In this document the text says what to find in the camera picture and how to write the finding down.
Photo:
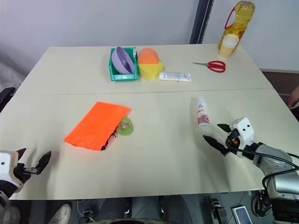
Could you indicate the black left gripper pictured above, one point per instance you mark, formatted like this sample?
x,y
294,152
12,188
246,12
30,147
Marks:
x,y
21,173

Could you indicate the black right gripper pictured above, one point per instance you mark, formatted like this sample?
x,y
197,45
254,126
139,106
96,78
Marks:
x,y
233,135

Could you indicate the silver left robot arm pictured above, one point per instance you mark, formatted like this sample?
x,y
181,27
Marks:
x,y
3,194

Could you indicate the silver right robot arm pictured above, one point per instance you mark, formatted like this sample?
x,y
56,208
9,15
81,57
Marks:
x,y
272,156

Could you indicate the bystander hand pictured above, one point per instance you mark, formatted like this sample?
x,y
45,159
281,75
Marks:
x,y
294,96

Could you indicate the white pink lotion bottle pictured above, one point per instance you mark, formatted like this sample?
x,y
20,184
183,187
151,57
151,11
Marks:
x,y
202,114

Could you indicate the white sneaker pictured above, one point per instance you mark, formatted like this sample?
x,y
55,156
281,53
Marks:
x,y
61,213

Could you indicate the white printed tube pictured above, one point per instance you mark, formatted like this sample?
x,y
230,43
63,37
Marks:
x,y
175,76

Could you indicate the black stand under table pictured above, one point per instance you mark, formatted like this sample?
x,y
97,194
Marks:
x,y
219,212

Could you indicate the green round kiwi toy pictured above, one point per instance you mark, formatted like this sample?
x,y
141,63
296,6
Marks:
x,y
129,129

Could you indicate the yellow foam block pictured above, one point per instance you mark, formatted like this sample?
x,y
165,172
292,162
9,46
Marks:
x,y
149,71

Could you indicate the orange plastic bowl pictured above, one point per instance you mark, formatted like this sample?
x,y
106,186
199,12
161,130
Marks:
x,y
147,56

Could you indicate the green plastic bin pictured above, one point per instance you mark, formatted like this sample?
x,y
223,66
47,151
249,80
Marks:
x,y
123,77

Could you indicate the dark metal pillar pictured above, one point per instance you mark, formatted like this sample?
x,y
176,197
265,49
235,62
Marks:
x,y
201,21

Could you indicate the yellow cooking oil bottle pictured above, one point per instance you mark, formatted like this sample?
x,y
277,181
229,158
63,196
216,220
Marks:
x,y
243,16

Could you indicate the purple plastic bowl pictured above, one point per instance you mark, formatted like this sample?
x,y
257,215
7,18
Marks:
x,y
121,59

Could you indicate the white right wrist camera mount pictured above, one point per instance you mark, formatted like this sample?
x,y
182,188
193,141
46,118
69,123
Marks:
x,y
244,130

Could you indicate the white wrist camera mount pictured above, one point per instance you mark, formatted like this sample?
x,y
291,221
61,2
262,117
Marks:
x,y
244,130
5,163

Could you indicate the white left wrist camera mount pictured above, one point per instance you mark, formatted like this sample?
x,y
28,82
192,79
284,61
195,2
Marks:
x,y
5,163

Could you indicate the smartphone with white frame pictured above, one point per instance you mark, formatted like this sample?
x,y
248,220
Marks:
x,y
241,215

